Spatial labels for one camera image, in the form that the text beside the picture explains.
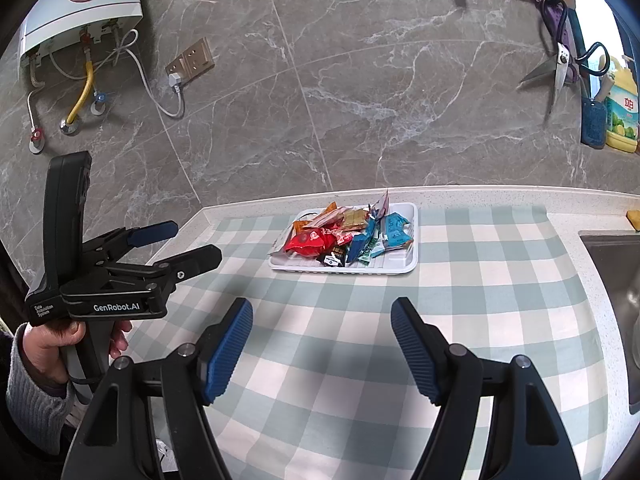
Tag orange snack packet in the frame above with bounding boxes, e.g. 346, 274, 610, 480
293, 202, 347, 234

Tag light blue snack packet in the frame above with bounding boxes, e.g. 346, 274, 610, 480
381, 212, 413, 252

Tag large red snack packet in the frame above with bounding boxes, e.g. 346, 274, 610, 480
283, 228, 337, 258

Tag blue chip snack packet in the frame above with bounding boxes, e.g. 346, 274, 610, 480
346, 218, 378, 264

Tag black snack packet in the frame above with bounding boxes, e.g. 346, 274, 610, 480
317, 247, 347, 268

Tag white long snack packet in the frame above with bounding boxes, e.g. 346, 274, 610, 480
369, 190, 390, 221

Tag green snack packet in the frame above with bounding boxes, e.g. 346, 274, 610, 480
357, 238, 386, 266

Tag red white fruit packet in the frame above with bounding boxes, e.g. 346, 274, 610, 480
329, 229, 357, 246

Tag gold snack bar packet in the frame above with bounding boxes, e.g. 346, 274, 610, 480
341, 208, 369, 232

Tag person's left hand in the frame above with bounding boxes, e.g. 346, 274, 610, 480
22, 317, 134, 386

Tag green white checkered tablecloth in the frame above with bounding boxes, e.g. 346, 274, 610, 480
130, 205, 608, 479

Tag white plastic tray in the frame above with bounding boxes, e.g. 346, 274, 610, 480
269, 203, 419, 275

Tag stainless steel sink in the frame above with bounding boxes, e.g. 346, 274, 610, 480
580, 234, 640, 414

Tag white water heater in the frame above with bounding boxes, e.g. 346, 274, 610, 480
18, 0, 143, 63

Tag yellow sponge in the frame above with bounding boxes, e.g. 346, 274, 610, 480
626, 210, 640, 232

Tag yellow dish soap bottle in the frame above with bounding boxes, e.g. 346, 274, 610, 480
604, 58, 639, 153

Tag kitchen scissors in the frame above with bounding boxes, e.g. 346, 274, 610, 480
520, 0, 611, 105

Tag yellow gas hose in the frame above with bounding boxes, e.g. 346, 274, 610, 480
58, 58, 97, 137

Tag gold wall socket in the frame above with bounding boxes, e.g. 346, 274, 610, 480
165, 38, 215, 84

